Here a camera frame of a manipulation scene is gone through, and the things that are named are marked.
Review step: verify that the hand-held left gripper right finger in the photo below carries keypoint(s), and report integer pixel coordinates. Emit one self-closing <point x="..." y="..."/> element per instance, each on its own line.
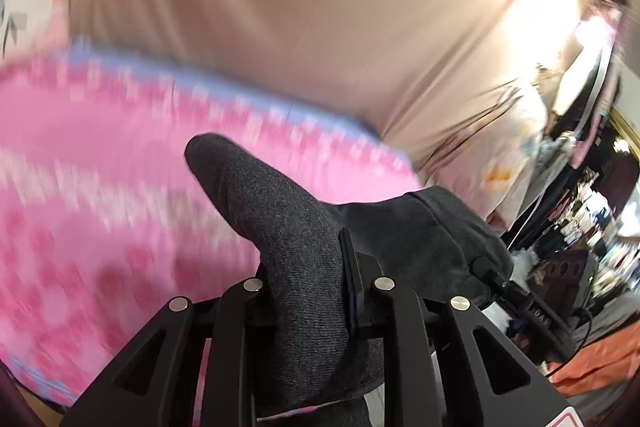
<point x="351" y="279"/>

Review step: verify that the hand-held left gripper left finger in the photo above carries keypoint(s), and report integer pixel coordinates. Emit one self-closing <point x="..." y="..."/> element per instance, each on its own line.
<point x="232" y="337"/>

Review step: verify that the beige bed sheet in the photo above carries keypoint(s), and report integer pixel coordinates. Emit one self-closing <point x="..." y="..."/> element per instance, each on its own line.
<point x="310" y="22"/>

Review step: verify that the cluttered dark shelf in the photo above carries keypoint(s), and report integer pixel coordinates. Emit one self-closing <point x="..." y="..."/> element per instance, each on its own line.
<point x="595" y="217"/>

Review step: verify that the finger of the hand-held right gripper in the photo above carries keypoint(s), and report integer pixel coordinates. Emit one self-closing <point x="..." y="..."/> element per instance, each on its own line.
<point x="490" y="271"/>

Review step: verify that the orange cloth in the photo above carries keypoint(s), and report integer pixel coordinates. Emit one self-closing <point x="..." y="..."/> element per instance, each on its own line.
<point x="600" y="364"/>

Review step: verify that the pale floral quilt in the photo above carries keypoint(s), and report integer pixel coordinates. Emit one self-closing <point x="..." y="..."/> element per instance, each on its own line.
<point x="510" y="157"/>

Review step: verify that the pink floral blanket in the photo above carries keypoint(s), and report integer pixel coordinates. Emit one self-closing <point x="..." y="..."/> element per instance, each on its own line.
<point x="125" y="167"/>

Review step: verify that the dark grey pants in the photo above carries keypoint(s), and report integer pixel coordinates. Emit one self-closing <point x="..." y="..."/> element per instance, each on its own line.
<point x="300" y="227"/>

